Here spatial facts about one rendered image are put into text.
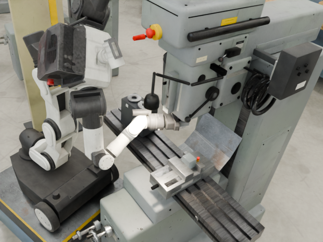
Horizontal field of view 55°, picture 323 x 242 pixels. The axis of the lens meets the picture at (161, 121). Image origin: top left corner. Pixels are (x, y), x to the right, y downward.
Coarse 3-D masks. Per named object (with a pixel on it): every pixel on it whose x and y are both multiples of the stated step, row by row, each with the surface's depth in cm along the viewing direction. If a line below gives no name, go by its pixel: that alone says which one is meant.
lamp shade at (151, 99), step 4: (148, 96) 138; (152, 96) 137; (156, 96) 138; (144, 100) 139; (148, 100) 137; (152, 100) 137; (156, 100) 137; (144, 104) 139; (148, 104) 138; (152, 104) 137; (156, 104) 138; (148, 108) 139; (152, 108) 138; (156, 108) 139
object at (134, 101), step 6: (126, 96) 204; (132, 96) 202; (138, 96) 203; (126, 102) 198; (132, 102) 198; (138, 102) 199; (126, 108) 201; (132, 108) 196; (138, 108) 194; (144, 108) 193; (126, 114) 204; (126, 120) 206; (144, 132) 200; (150, 132) 205
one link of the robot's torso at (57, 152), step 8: (48, 128) 178; (48, 136) 181; (64, 136) 191; (72, 136) 193; (48, 144) 186; (56, 144) 185; (64, 144) 204; (72, 144) 199; (48, 152) 202; (56, 152) 195; (64, 152) 205; (48, 160) 203; (56, 160) 200; (64, 160) 210; (56, 168) 209
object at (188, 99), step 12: (168, 60) 143; (180, 60) 137; (216, 60) 139; (180, 72) 139; (192, 72) 134; (204, 72) 137; (180, 84) 142; (204, 84) 142; (180, 96) 144; (192, 96) 141; (204, 96) 147; (180, 108) 147; (192, 108) 147; (204, 108) 153
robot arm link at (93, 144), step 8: (88, 136) 140; (96, 136) 141; (88, 144) 142; (96, 144) 142; (88, 152) 144; (96, 152) 144; (104, 152) 146; (96, 160) 145; (104, 160) 146; (112, 160) 150; (104, 168) 148
